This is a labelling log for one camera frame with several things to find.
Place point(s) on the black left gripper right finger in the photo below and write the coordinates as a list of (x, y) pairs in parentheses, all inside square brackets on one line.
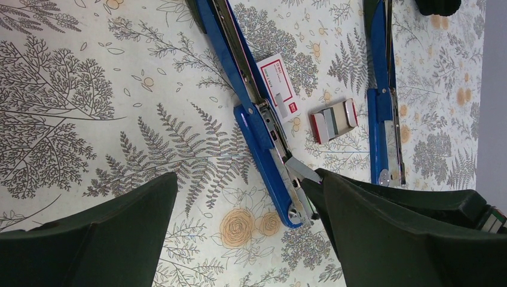
[(414, 250)]

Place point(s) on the silver staple strip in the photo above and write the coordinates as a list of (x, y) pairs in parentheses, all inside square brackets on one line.
[(301, 171)]

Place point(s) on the blue stapler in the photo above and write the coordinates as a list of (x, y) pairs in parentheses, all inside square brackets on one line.
[(255, 114), (387, 164)]

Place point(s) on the staple tray with staples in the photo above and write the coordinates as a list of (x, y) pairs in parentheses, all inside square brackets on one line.
[(334, 121)]

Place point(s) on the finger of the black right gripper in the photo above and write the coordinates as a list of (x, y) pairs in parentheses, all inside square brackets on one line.
[(314, 191), (352, 204)]

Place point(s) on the black crumpled garment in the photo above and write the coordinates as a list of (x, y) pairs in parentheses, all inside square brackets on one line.
[(438, 7)]

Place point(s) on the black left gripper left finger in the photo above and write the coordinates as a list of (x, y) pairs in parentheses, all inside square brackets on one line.
[(116, 243)]

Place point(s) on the floral tablecloth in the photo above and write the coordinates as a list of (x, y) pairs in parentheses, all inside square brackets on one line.
[(98, 97)]

